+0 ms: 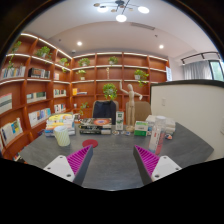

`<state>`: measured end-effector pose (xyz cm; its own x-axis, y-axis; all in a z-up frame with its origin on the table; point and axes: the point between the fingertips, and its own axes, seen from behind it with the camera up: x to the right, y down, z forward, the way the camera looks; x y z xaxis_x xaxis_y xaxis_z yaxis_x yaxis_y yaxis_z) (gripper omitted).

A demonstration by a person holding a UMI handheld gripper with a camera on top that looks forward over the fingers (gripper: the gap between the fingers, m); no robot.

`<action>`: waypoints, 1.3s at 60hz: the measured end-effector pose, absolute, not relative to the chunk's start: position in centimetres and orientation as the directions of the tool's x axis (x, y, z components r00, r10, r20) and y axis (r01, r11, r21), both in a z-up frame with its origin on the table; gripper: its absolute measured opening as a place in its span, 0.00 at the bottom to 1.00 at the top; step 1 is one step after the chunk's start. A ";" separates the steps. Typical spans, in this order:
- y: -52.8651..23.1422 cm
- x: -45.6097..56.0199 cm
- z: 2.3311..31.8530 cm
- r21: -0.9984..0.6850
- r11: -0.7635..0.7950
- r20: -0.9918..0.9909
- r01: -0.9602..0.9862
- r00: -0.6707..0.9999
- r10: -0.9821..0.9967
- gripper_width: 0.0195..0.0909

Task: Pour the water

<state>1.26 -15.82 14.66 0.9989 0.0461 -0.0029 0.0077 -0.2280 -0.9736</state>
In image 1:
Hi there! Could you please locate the window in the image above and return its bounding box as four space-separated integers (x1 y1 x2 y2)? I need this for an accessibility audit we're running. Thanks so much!
209 60 224 82

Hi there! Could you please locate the stack of colourful books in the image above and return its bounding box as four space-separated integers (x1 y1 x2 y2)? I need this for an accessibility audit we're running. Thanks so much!
44 113 77 138

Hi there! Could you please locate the orange wooden shelf unit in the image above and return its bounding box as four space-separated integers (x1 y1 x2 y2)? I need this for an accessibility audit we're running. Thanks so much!
0 32 171 161

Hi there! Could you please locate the stack of dark books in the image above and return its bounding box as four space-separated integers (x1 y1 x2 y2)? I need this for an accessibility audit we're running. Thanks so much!
78 117 113 136

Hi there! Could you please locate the branched ceiling lamp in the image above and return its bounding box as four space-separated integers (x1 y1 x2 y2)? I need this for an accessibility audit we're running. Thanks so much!
93 0 151 24

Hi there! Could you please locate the ceiling air vent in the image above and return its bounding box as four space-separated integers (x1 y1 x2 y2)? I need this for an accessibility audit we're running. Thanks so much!
129 21 156 31

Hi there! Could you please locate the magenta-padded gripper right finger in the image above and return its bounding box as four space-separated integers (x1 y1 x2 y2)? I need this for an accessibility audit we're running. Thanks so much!
132 145 183 187

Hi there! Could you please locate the yellow striped white mug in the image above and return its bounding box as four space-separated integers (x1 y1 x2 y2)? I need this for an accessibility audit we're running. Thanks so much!
53 125 72 148

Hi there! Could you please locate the clear plastic soda water bottle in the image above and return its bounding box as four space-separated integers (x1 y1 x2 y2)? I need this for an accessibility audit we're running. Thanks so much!
148 115 168 156

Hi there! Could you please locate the dark office chair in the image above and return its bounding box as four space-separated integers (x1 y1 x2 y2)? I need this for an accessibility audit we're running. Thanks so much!
91 99 118 126

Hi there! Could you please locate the wooden artist mannequin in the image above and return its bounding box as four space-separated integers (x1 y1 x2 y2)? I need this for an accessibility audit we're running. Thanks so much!
119 80 144 133

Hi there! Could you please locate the flat round red coaster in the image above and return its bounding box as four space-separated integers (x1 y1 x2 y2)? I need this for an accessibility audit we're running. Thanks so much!
82 138 99 149

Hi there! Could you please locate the white curtain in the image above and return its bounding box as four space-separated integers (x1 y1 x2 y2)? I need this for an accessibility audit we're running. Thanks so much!
183 60 214 81

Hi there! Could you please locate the tan chair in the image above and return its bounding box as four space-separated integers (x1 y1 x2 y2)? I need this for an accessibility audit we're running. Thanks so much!
125 100 153 124

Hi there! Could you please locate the small green white box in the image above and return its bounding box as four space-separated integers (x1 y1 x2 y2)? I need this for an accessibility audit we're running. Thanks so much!
133 120 149 137

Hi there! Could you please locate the black curtain rail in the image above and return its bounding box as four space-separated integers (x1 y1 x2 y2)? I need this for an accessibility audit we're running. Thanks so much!
180 51 222 66

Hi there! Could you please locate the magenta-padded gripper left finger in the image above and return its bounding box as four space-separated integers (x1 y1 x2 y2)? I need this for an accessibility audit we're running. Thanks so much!
43 144 95 187

